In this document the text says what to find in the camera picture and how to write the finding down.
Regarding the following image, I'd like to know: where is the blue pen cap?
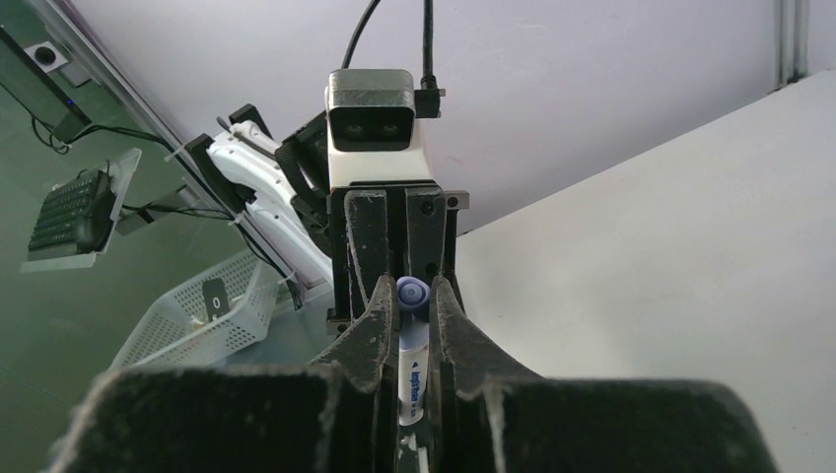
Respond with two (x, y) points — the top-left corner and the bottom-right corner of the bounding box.
(396, 276), (431, 351)

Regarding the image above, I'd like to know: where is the black keyboard on tray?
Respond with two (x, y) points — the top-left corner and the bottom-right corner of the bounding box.
(21, 148), (142, 273)

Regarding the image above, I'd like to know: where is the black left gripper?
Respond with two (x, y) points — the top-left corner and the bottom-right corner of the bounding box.
(326, 182), (470, 335)

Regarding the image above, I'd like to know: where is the black monitor bar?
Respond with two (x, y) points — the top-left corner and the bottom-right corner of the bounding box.
(1, 28), (92, 143)

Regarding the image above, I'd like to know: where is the white perforated plastic basket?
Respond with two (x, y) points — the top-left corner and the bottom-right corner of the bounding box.
(110, 251), (287, 370)

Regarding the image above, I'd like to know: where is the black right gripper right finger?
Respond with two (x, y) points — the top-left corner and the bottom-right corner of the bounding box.
(429, 277), (777, 472)

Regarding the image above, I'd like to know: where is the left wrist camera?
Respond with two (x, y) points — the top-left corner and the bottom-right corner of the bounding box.
(324, 69), (445, 190)

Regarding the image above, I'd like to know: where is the left black camera cable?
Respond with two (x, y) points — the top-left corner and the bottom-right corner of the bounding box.
(340, 0), (448, 120)

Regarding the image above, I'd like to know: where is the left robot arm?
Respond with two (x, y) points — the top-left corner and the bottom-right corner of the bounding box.
(186, 99), (468, 333)

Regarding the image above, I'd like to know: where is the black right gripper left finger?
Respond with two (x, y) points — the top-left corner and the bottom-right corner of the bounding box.
(48, 276), (398, 472)

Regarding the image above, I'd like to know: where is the white blue marker pen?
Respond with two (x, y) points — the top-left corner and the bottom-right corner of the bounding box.
(397, 344), (429, 426)

